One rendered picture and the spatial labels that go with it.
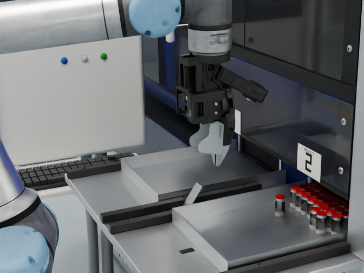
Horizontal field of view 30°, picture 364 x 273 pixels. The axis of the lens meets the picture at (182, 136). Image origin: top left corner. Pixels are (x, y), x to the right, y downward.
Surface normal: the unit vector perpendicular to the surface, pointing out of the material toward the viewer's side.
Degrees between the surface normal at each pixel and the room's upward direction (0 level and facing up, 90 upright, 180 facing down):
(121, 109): 90
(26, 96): 90
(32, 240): 7
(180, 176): 0
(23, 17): 65
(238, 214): 0
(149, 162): 90
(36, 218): 75
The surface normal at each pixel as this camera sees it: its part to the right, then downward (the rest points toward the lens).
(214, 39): 0.43, 0.29
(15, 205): 0.17, -0.58
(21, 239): -0.01, -0.90
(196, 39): -0.65, 0.25
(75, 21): 0.08, 0.23
